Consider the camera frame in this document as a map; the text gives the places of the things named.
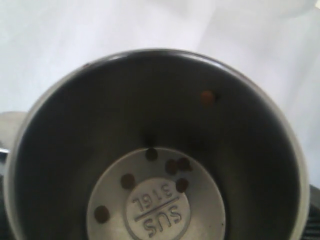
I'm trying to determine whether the white curtain backdrop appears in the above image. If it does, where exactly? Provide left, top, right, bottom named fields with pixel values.
left=0, top=0, right=320, bottom=186

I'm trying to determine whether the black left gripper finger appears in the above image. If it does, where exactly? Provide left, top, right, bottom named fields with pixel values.
left=300, top=185, right=320, bottom=240

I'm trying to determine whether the steel mug with kibble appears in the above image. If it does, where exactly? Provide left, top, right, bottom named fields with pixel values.
left=0, top=49, right=310, bottom=240

